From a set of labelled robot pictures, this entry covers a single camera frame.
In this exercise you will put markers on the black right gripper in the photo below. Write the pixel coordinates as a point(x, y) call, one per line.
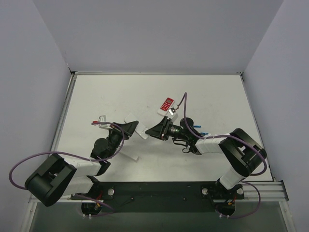
point(164, 129)

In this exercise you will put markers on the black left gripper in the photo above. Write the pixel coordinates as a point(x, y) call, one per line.
point(121, 129)

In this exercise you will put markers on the grey white remote control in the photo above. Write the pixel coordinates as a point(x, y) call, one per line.
point(140, 129)

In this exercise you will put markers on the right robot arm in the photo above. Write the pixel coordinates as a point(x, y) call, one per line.
point(242, 151)

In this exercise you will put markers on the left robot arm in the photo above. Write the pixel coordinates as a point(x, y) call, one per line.
point(61, 175)

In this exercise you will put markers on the red white remote control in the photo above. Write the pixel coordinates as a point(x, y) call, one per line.
point(164, 108)

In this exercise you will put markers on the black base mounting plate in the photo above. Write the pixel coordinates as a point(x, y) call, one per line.
point(164, 197)

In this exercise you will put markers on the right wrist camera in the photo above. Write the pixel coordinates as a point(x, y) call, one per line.
point(172, 114)

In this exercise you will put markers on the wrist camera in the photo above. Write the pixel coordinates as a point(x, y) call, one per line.
point(101, 122)
point(172, 114)

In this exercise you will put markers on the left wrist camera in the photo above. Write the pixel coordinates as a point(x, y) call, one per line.
point(101, 122)

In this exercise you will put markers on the aluminium table frame rail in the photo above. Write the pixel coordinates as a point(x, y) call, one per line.
point(216, 102)

